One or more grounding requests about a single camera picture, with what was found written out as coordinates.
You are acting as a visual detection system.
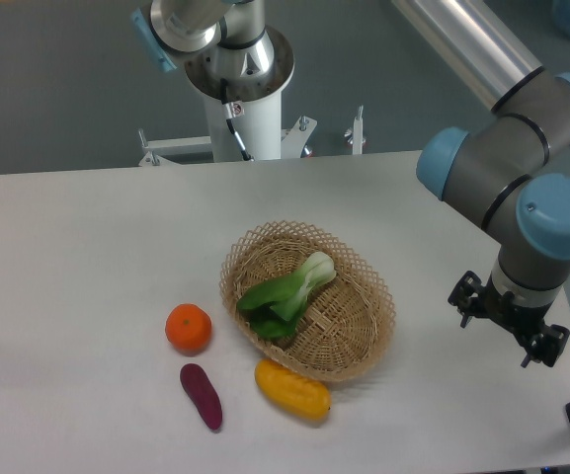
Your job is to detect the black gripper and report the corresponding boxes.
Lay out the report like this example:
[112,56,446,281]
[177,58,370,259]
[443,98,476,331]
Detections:
[448,271,570,368]

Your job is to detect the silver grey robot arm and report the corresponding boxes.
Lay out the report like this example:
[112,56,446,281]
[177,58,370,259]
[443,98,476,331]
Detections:
[131,1,570,366]

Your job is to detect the woven wicker basket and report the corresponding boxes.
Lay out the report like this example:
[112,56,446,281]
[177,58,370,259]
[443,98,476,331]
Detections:
[219,221,396,382]

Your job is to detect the yellow corn cob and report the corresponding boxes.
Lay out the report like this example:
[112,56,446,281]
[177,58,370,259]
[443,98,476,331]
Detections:
[254,359,332,422]

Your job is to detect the green bok choy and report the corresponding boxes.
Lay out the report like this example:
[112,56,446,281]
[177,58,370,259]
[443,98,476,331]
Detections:
[236,252,337,340]

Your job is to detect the purple sweet potato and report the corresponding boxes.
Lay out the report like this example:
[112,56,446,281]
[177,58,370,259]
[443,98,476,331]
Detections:
[179,363,223,432]

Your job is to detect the orange tangerine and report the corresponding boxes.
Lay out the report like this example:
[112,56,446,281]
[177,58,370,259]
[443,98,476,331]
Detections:
[165,303,212,354]

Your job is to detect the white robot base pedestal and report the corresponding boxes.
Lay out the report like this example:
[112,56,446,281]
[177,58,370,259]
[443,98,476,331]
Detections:
[138,27,317,166]

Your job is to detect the black cable on pedestal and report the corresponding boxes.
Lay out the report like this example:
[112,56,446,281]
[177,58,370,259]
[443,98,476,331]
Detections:
[217,77,255,163]

